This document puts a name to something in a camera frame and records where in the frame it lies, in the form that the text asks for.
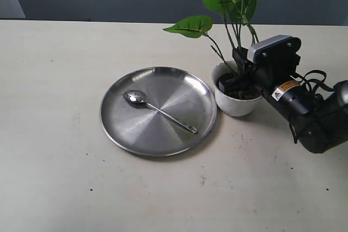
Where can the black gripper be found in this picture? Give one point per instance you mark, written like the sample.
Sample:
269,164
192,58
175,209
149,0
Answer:
277,85

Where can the artificial red flower stem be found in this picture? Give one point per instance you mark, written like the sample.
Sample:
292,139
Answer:
235,15

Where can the metal spoon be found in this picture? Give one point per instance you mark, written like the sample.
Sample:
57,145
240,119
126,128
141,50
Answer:
138,97

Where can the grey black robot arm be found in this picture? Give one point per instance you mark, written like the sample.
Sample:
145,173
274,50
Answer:
327,130

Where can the white scalloped plastic pot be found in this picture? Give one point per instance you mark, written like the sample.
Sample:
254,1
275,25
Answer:
229,105

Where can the round stainless steel plate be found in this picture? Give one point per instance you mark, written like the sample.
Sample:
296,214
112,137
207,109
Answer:
146,132

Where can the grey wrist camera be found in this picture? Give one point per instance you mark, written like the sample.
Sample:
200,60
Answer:
277,50

